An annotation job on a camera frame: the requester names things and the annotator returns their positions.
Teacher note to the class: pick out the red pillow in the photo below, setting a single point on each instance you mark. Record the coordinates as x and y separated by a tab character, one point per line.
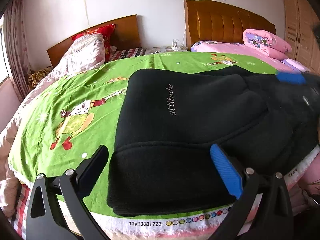
106	31

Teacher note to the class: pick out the large brown wooden headboard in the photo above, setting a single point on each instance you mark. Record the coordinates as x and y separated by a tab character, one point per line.
216	21

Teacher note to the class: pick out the black pants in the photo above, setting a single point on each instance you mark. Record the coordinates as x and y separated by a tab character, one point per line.
169	120

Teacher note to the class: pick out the pink bed sheet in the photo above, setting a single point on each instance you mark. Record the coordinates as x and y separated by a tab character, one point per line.
304	180

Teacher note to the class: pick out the purple pillow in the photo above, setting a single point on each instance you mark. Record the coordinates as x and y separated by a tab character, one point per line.
295	65

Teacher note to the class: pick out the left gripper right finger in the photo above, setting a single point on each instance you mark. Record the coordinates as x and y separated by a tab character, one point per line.
274	218

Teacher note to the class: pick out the green cartoon bed sheet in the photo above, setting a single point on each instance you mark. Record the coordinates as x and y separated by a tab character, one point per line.
71	118

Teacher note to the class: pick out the rolled pink quilt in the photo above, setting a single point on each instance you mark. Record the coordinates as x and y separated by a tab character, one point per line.
267	43

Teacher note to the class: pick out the pink floral quilt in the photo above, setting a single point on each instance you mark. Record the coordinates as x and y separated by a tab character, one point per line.
85	53

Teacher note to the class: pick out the brown tiger pattern blanket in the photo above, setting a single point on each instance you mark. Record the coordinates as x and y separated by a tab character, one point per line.
34	78

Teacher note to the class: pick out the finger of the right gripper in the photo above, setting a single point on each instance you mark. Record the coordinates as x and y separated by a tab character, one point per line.
291	78

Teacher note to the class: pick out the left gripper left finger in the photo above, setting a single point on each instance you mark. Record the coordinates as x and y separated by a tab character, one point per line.
45	219

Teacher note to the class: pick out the pink floral curtain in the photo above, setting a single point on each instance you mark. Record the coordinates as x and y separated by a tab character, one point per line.
16	47

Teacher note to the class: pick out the small brown wooden headboard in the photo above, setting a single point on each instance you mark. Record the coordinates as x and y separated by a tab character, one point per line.
125	36

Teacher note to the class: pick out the bedside table with patterned cloth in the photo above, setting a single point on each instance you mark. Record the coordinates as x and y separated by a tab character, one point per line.
163	49

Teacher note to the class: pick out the white power strip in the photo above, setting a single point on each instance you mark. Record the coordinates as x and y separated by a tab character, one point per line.
177	45

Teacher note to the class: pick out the red checkered bed sheet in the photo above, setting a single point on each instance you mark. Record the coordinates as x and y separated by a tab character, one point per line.
124	54

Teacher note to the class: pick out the light wooden wardrobe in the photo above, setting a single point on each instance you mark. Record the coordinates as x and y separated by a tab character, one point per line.
300	19

